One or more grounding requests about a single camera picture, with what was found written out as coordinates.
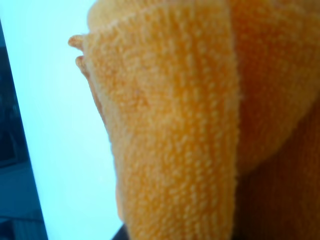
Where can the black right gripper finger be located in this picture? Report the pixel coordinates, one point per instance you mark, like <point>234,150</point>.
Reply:
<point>121,234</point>

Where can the orange terry towel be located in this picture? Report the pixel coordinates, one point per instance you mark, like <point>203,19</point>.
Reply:
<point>212,109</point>

